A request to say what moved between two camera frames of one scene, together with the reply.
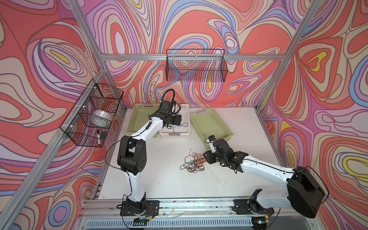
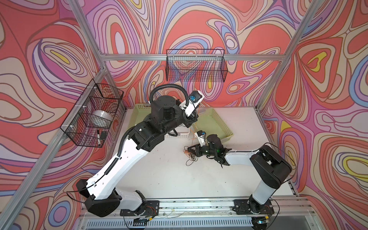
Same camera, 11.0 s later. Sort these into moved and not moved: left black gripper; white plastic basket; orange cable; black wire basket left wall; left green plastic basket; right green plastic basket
Moved: left black gripper; orange cable
Not moved: black wire basket left wall; right green plastic basket; left green plastic basket; white plastic basket
